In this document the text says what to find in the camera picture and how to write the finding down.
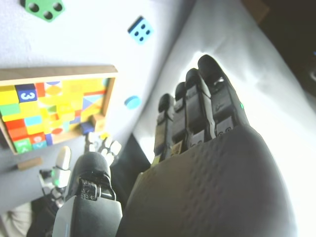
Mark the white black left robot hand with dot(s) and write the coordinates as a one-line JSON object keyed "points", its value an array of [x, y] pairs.
{"points": [[209, 185]]}

